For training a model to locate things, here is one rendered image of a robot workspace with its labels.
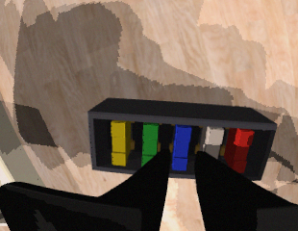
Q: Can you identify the green fuse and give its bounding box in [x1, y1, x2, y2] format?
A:
[141, 122, 160, 166]

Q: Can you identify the black fuse block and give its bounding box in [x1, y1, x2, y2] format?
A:
[87, 97, 277, 181]

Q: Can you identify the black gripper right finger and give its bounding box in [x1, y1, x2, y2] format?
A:
[195, 150, 298, 231]

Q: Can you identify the white fuse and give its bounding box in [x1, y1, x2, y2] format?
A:
[199, 127, 225, 158]

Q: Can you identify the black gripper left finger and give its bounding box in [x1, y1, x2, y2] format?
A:
[0, 149, 171, 231]

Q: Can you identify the beige shallow tray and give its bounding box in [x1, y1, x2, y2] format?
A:
[0, 101, 46, 188]

